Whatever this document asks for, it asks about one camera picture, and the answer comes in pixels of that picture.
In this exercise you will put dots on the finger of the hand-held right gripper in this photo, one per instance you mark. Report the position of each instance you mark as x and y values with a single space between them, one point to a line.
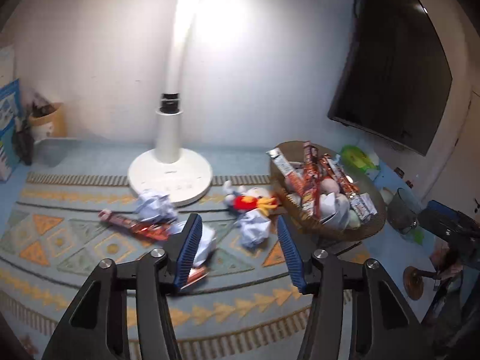
437 207

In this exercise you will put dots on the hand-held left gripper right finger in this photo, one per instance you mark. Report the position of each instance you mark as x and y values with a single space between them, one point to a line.
292 255

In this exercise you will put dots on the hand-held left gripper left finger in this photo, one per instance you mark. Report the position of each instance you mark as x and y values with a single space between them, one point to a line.
187 255

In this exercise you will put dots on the large paper ball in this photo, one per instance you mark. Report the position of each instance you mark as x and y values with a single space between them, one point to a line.
206 243

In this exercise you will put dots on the ribbed brown bowl basket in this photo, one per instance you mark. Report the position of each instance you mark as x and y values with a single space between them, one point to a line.
337 232

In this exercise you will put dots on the pastel three-ball plush toy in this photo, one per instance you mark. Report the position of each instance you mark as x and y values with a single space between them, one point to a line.
330 186

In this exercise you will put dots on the long red snack box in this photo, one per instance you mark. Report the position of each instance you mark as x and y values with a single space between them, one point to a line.
310 172

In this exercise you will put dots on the white and red snack packet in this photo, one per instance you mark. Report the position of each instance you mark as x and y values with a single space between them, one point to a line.
283 165

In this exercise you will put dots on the long red snack packet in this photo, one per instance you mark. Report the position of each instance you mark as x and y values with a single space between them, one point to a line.
334 172
131 225

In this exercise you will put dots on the grey glass bowl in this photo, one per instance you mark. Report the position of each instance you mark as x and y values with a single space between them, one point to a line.
403 210

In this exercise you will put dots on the patterned blue rug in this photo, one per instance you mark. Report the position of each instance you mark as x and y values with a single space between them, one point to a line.
232 292

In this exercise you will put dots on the brown round disc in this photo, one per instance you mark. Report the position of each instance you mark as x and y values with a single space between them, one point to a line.
412 283

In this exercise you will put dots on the chicken plush toy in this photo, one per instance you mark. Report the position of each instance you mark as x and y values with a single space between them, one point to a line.
251 202

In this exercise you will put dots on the green plastic bag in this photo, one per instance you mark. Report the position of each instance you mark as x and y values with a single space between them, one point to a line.
354 155

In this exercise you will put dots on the white floor lamp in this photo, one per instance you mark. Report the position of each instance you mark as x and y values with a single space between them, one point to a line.
170 138

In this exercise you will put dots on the black television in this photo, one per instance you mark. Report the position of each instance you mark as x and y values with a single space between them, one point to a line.
393 63

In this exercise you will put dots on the black pouch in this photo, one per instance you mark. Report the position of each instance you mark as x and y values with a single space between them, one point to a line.
23 140

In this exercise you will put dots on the blue picture book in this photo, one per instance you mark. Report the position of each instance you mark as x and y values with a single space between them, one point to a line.
7 127

